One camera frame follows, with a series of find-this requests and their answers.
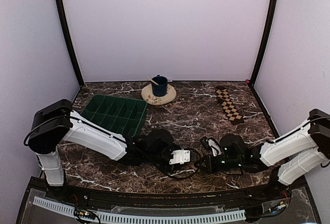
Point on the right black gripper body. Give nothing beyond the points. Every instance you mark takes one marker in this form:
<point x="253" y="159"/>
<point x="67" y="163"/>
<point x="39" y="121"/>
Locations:
<point x="234" y="162"/>

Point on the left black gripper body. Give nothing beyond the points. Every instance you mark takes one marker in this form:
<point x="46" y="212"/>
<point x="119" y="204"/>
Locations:
<point x="153" y="158"/>

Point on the brown black checkered sock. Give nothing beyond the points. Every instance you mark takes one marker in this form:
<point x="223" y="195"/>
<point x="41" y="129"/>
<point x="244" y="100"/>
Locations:
<point x="228" y="107"/>

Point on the plain brown sock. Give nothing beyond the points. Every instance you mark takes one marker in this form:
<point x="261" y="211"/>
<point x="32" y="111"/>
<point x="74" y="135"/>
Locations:
<point x="195" y="158"/>

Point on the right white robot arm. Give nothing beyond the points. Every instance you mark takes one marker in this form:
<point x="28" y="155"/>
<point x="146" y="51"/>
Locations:
<point x="307" y="146"/>

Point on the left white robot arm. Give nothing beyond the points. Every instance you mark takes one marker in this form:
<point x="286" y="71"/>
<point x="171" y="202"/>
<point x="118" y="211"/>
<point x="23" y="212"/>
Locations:
<point x="59" y="122"/>

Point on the green divided plastic tray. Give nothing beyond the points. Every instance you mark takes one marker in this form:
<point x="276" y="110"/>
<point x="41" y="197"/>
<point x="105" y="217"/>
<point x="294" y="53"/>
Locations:
<point x="119" y="115"/>

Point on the dark blue mug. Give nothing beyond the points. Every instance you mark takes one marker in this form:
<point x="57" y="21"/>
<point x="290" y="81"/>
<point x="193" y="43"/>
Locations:
<point x="161" y="89"/>

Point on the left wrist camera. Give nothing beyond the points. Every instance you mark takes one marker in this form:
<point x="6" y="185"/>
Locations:
<point x="179" y="157"/>

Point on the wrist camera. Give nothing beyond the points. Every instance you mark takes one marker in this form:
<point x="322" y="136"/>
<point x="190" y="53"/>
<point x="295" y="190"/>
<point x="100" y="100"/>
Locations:
<point x="179" y="157"/>
<point x="210" y="144"/>

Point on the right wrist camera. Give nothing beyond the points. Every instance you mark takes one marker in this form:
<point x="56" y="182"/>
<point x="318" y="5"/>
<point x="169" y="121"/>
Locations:
<point x="210" y="144"/>

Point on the black front rail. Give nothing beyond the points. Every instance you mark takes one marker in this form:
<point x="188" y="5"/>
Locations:
<point x="105" y="199"/>

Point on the white slotted cable duct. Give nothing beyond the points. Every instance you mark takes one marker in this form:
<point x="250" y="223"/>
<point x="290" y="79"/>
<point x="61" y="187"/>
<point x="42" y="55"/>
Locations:
<point x="121" y="214"/>

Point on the left black frame post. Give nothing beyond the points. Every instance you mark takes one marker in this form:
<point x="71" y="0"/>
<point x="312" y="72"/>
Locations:
<point x="69" y="42"/>

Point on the black frame post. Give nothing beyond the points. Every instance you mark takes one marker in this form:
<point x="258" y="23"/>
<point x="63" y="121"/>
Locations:
<point x="69" y="42"/>
<point x="264" y="42"/>

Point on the right black frame post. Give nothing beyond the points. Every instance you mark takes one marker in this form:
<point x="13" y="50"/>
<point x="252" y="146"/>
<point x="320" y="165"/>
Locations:
<point x="264" y="42"/>

